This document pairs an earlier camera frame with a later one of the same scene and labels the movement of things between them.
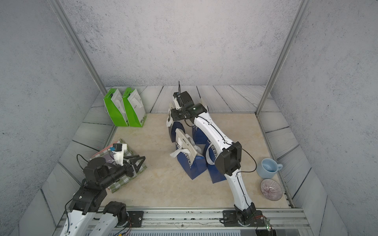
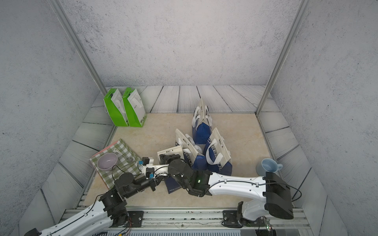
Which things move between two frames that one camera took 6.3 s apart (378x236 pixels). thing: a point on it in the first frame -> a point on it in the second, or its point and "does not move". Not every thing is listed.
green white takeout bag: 134,110 does not move
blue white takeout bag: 190,156 does not move
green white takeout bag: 116,108 does not move
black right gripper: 173,113 -> 172,162
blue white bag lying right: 211,151 does not move
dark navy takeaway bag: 174,126 -> 172,184
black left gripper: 129,168 -> 152,184
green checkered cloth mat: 122,154 does not move
